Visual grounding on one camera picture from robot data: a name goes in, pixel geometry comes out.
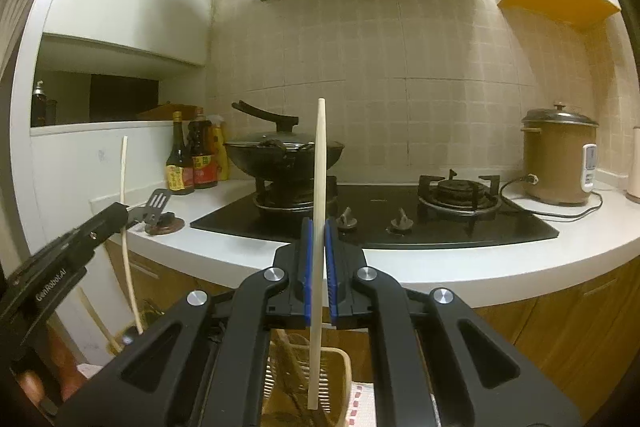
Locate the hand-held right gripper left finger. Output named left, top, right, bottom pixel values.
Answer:
left=54, top=217, right=315, bottom=427

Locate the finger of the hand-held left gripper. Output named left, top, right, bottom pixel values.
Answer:
left=70, top=202, right=137, bottom=255

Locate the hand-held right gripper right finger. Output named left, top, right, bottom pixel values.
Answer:
left=324, top=217, right=583, bottom=427

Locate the pale wooden chopstick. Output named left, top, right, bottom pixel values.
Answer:
left=77, top=284, right=124, bottom=356
left=120, top=136, right=144, bottom=336
left=307, top=98, right=329, bottom=410

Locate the beige plastic utensil holder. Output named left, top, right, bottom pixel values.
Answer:
left=262, top=329, right=353, bottom=427

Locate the person's left hand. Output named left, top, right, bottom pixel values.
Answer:
left=15, top=332, right=88, bottom=413

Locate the grey hob knob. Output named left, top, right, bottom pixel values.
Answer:
left=389, top=208, right=414, bottom=232
left=336, top=207, right=359, bottom=231

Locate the grey slotted spatula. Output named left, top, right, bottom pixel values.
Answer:
left=142, top=188, right=174, bottom=226

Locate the brown spatula rest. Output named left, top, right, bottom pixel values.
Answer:
left=144, top=214, right=186, bottom=236

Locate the black burner grate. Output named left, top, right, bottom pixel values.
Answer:
left=252, top=177, right=339, bottom=214
left=417, top=169, right=503, bottom=216

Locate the dark soy sauce bottle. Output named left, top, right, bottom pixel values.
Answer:
left=166, top=111, right=195, bottom=196

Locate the brown bottle red label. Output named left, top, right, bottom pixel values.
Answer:
left=188, top=108, right=220, bottom=190

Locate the black wok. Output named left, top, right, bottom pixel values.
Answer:
left=223, top=100, right=347, bottom=185

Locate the wooden cutting board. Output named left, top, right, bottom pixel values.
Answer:
left=136, top=103, right=201, bottom=122

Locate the black glass gas hob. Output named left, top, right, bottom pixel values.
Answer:
left=190, top=174, right=560, bottom=251

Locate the glass wok lid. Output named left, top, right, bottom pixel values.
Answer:
left=227, top=132, right=346, bottom=156

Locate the yellow spray bottle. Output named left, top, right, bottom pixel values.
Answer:
left=207, top=114, right=230, bottom=182

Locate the dark glass bottle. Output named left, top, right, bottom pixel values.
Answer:
left=31, top=81, right=49, bottom=126

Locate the striped cloth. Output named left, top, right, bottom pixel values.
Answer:
left=347, top=381, right=441, bottom=427

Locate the brown rice cooker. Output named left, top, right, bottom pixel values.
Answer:
left=520, top=103, right=600, bottom=206

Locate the wooden lower cabinet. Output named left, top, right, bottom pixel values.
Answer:
left=105, top=239, right=640, bottom=427

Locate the white timer plug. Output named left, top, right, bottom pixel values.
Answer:
left=580, top=143, right=599, bottom=192

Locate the white container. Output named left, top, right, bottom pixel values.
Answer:
left=626, top=124, right=640, bottom=200

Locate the black power cable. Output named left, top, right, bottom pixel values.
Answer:
left=500, top=174, right=604, bottom=221

